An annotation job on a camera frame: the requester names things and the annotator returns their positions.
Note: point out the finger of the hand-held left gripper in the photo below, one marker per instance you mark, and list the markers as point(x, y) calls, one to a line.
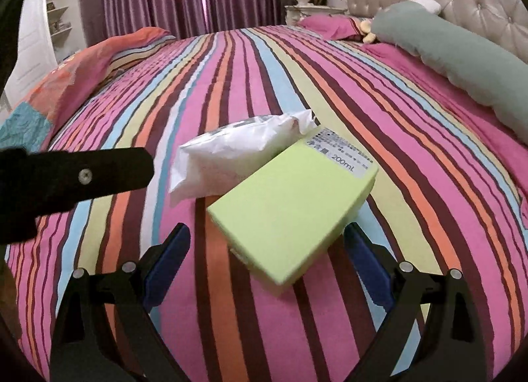
point(82, 178)

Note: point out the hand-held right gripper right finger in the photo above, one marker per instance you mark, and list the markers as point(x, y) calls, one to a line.
point(367, 266)

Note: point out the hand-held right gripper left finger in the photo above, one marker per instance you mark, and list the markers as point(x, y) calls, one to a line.
point(169, 262)

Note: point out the light green box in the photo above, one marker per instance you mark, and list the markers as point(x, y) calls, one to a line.
point(288, 209)

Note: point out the white plastic packet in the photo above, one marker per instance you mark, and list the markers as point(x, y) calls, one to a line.
point(222, 155)

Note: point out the striped colourful blanket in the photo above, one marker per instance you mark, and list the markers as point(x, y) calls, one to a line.
point(412, 184)

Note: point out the orange and teal quilt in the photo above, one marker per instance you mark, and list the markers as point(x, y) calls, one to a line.
point(82, 72)

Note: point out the white cabinet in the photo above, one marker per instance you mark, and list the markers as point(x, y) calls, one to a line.
point(29, 35)

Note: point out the pink bed sheet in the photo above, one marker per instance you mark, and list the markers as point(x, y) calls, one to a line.
point(474, 118)

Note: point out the yellow plush toy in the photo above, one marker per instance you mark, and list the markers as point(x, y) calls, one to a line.
point(368, 33)

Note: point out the green bolster pillow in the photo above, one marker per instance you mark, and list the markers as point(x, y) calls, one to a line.
point(453, 48)

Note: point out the pink pillow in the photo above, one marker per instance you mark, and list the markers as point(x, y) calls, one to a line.
point(330, 25)

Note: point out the white nightstand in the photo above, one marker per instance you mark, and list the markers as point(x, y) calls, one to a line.
point(313, 11)

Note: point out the white pillow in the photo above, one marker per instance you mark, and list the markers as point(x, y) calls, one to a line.
point(425, 4)

